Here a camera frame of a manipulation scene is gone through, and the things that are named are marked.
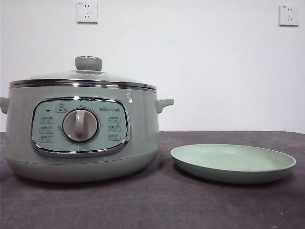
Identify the glass lid with green knob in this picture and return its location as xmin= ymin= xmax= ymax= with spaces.
xmin=9 ymin=55 xmax=158 ymax=91

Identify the pale green electric steamer pot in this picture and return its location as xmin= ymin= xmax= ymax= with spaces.
xmin=0 ymin=83 xmax=174 ymax=184

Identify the pale green round plate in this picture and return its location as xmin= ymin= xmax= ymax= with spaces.
xmin=170 ymin=143 xmax=297 ymax=184

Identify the white wall socket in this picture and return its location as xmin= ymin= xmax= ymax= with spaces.
xmin=76 ymin=1 xmax=99 ymax=24
xmin=279 ymin=5 xmax=300 ymax=27

